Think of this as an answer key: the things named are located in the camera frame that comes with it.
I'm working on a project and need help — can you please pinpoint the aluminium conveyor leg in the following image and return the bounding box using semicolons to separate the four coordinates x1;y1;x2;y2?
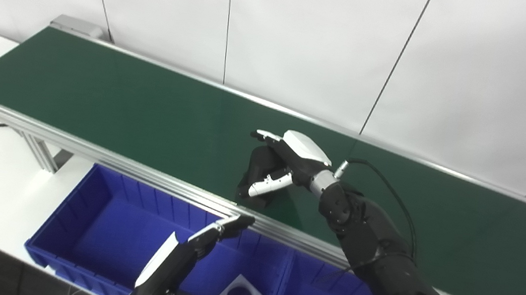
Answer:
16;131;76;176

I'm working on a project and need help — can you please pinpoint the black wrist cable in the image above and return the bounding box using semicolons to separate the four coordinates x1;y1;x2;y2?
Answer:
326;157;428;262

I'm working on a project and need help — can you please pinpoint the black cylinder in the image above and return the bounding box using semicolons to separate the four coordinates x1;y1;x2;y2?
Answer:
234;142;296;212

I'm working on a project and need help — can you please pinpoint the grey conveyor end housing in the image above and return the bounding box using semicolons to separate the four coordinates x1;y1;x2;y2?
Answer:
48;13;112;42

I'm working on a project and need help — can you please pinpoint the green conveyor belt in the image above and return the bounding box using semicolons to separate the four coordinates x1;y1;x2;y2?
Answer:
0;18;526;295

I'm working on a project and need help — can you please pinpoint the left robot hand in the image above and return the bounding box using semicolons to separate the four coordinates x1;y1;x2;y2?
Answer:
124;200;257;295

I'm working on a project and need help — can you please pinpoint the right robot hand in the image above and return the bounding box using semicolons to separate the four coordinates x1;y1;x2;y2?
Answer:
242;125;336;208

